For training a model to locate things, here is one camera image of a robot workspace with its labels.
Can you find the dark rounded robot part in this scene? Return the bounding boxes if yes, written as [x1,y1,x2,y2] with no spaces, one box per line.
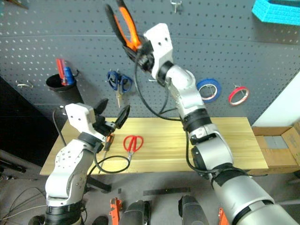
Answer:
[177,194,210,225]
[122,200,152,225]

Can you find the black cabinet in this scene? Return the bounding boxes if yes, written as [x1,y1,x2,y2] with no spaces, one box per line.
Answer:
[0,75,60,169]

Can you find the black floor strip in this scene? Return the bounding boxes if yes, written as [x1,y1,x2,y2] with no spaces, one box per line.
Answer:
[142,187,192,196]

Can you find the brown cardboard box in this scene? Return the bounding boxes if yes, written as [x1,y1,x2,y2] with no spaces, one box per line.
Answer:
[251,121,300,176]

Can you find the black pegboard cup holder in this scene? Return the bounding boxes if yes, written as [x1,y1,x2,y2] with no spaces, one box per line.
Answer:
[45,73,84,105]

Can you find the grey metal pegboard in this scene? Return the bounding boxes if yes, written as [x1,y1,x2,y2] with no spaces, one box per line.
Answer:
[0,0,300,126]

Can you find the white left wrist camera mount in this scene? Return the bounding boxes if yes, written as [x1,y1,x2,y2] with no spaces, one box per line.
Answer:
[65,103,106,141]

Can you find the blue handled scissors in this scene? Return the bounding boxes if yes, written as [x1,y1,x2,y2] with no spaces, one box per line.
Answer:
[107,69,133,109]

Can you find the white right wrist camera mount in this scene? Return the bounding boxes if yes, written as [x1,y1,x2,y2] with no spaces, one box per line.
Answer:
[143,22,174,79]

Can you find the orange and black pliers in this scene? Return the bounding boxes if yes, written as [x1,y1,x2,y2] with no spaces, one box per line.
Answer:
[105,0,143,59]

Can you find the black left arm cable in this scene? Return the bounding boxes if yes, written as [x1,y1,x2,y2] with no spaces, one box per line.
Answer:
[86,142,131,175]

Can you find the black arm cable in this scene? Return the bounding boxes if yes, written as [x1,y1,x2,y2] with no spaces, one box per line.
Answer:
[86,142,131,175]
[134,48,185,121]

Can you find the blue tape roll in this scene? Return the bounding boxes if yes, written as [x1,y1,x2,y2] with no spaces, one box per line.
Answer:
[196,78,222,104]

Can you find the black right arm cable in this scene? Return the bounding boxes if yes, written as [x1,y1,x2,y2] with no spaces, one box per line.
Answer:
[134,48,185,121]

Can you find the red pen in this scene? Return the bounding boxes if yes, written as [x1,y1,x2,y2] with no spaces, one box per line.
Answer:
[55,58,63,86]
[60,60,68,86]

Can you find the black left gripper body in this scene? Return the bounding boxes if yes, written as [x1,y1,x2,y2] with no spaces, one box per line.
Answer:
[92,114,117,137]

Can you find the red tape roll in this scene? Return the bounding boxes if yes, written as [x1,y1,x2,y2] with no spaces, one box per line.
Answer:
[228,86,250,106]

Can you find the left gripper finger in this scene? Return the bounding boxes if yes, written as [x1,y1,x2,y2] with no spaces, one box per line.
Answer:
[115,105,131,129]
[93,98,110,116]

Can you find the blue marker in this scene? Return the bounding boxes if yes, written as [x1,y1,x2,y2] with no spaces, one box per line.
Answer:
[64,67,75,85]

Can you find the orange bracket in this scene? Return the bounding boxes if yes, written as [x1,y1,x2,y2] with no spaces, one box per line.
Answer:
[108,197,123,225]
[217,207,230,225]

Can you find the black table leg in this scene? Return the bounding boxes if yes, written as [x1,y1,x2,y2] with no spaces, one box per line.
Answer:
[85,175,112,194]

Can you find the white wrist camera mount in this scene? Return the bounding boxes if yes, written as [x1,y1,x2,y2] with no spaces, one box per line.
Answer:
[143,22,174,79]
[65,103,106,141]

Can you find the red handled scissors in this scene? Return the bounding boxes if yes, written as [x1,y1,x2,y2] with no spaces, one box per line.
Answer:
[123,135,144,162]

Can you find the orange and black screwdriver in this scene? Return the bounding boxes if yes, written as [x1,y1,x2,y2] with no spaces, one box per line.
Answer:
[98,133,115,174]

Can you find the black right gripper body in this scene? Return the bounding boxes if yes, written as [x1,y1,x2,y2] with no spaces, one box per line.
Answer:
[135,40,157,74]

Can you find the cyan mesh basket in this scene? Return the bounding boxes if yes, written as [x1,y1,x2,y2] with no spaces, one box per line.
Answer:
[252,0,300,26]

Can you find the thin floor cables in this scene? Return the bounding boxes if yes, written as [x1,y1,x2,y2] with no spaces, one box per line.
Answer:
[0,186,49,222]

